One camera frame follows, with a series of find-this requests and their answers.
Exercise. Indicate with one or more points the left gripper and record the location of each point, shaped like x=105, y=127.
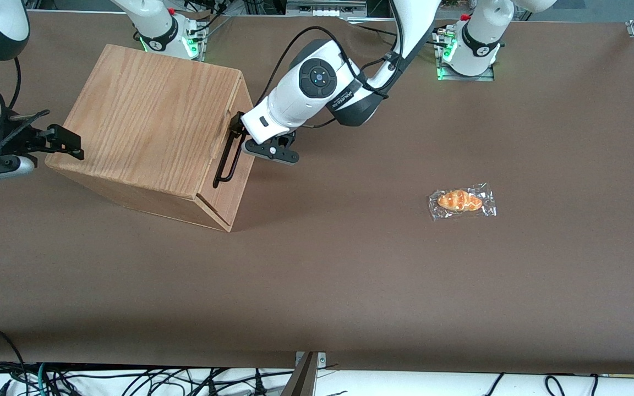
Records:
x=236, y=125

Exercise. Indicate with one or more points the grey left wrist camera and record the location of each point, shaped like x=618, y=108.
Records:
x=275, y=153

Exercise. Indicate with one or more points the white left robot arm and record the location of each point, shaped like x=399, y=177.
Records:
x=317, y=77

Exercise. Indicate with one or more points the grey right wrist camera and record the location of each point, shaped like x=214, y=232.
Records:
x=3, y=168

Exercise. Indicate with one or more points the wooden drawer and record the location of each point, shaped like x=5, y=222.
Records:
x=240, y=91

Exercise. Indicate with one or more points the grey equipment box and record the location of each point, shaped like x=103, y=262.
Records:
x=322, y=8

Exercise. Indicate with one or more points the bread roll in clear wrapper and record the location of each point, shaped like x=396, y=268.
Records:
x=460, y=201

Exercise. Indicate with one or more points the metal base plate left arm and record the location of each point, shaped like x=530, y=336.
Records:
x=476, y=77

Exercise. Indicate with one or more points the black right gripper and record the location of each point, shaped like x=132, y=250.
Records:
x=13, y=137

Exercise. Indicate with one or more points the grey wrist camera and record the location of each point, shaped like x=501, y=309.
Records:
x=3, y=168
x=275, y=153

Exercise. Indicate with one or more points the metal table edge bracket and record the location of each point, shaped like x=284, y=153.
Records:
x=303, y=379

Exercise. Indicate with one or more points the wooden drawer cabinet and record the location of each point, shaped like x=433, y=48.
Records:
x=141, y=121

